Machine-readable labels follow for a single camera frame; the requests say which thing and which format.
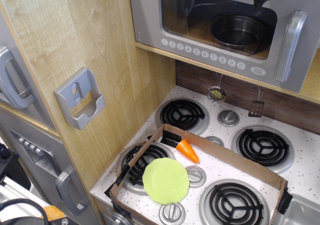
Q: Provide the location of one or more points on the grey toy microwave door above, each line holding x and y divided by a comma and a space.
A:
183, 28

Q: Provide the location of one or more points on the stainless steel pot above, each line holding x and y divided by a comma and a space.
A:
238, 32

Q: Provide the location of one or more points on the hanging round strainer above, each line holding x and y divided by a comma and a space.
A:
216, 94

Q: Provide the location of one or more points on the hanging small spatula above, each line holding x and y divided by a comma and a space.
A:
256, 109

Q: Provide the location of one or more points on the back centre grey knob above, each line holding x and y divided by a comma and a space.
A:
228, 118

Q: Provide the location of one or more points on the back left stove burner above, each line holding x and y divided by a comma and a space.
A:
185, 114

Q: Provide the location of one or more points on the stove burner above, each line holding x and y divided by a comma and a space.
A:
185, 114
232, 202
133, 180
266, 146

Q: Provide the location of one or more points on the back right stove burner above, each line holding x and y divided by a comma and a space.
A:
266, 146

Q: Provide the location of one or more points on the small centre grey knob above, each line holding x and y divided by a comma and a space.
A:
216, 140

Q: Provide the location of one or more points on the orange toy carrot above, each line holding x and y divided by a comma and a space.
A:
187, 150

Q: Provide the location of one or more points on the middle grey stove knob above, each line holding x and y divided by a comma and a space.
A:
197, 176

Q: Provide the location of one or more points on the grey stove knob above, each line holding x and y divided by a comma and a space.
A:
197, 176
172, 214

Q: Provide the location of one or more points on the green plastic plate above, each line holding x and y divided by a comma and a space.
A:
165, 181

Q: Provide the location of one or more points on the front right stove burner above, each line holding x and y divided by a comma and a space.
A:
232, 202

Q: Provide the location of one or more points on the front left stove burner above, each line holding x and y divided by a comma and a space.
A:
133, 180

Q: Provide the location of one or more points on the grey metal sink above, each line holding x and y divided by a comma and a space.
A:
297, 210

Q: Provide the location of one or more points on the front grey stove knob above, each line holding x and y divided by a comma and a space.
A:
172, 214

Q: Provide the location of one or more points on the grey ice dispenser panel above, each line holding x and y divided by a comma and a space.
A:
40, 157

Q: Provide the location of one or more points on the orange object bottom left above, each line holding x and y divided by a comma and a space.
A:
53, 213

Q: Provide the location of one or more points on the grey wall phone holder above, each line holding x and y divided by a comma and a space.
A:
73, 91

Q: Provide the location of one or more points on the brown cardboard frame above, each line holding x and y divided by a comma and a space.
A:
218, 163

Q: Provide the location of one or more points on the upper grey fridge handle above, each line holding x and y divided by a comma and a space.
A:
9, 92

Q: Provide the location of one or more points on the grey fridge handle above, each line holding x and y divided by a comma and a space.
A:
9, 92
68, 194

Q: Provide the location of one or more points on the lower grey fridge handle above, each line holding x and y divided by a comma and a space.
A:
68, 194

